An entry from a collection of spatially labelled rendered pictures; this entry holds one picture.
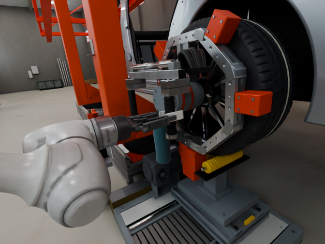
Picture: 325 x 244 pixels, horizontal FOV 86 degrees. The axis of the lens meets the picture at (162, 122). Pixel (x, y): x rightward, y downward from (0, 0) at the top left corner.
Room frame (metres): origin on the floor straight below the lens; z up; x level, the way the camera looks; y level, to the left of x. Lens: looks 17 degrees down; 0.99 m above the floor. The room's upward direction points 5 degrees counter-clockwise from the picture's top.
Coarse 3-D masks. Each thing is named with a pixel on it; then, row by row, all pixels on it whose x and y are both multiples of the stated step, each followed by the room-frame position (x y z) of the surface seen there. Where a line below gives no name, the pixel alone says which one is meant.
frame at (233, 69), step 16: (192, 32) 0.78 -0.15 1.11; (176, 48) 0.94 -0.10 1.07; (208, 48) 0.70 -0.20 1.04; (224, 48) 0.69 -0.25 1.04; (224, 64) 0.65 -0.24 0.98; (240, 64) 0.63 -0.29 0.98; (160, 80) 1.03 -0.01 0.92; (240, 80) 0.63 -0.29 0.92; (176, 128) 0.95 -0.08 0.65; (224, 128) 0.63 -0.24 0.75; (240, 128) 0.62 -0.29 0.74; (192, 144) 0.80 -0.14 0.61; (208, 144) 0.71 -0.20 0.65
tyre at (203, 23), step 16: (240, 32) 0.69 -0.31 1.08; (256, 32) 0.72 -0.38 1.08; (272, 32) 0.77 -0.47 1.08; (240, 48) 0.68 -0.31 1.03; (256, 48) 0.64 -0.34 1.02; (272, 48) 0.68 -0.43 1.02; (256, 64) 0.62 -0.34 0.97; (272, 64) 0.64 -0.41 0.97; (288, 64) 0.70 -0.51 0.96; (256, 80) 0.62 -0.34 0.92; (272, 80) 0.62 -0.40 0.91; (272, 96) 0.61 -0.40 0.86; (272, 112) 0.63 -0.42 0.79; (288, 112) 0.70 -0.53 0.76; (256, 128) 0.62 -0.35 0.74; (272, 128) 0.69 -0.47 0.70; (224, 144) 0.73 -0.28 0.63; (240, 144) 0.66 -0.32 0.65
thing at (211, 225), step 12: (180, 192) 1.02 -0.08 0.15; (180, 204) 0.96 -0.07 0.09; (192, 204) 0.90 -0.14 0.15; (264, 204) 0.83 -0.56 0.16; (192, 216) 0.86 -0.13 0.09; (204, 216) 0.80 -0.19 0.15; (240, 216) 0.78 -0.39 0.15; (252, 216) 0.74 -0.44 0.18; (264, 216) 0.78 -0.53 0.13; (204, 228) 0.77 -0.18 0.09; (216, 228) 0.72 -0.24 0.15; (228, 228) 0.69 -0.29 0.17; (240, 228) 0.69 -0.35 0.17; (252, 228) 0.73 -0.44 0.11; (228, 240) 0.63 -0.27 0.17; (240, 240) 0.68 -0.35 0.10
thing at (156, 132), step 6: (156, 132) 0.86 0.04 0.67; (162, 132) 0.85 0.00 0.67; (156, 138) 0.86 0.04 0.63; (162, 138) 0.85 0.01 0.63; (156, 144) 0.87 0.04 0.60; (162, 144) 0.85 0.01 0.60; (168, 144) 0.87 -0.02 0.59; (156, 150) 0.87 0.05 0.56; (162, 150) 0.85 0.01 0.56; (168, 150) 0.87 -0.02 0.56; (156, 156) 0.88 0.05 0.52; (162, 156) 0.85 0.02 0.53; (168, 156) 0.86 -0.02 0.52; (174, 156) 0.91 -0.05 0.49; (180, 156) 0.90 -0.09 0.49; (162, 162) 0.85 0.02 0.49; (168, 162) 0.86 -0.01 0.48
